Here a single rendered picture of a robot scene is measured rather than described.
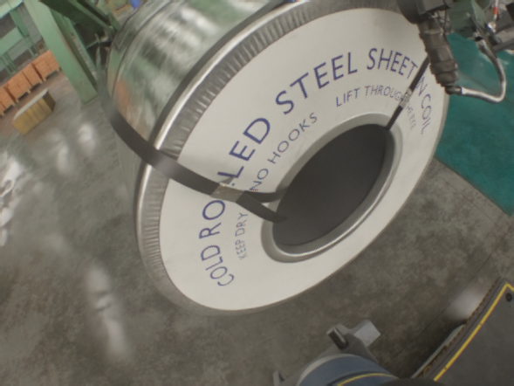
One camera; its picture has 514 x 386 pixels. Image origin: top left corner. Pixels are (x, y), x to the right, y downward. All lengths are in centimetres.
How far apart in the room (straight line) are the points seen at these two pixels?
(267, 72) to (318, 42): 12
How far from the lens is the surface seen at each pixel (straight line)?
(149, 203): 54
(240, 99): 49
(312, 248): 104
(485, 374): 129
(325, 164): 125
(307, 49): 54
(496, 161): 242
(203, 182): 49
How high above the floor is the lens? 148
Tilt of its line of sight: 49 degrees down
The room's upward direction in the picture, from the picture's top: 21 degrees counter-clockwise
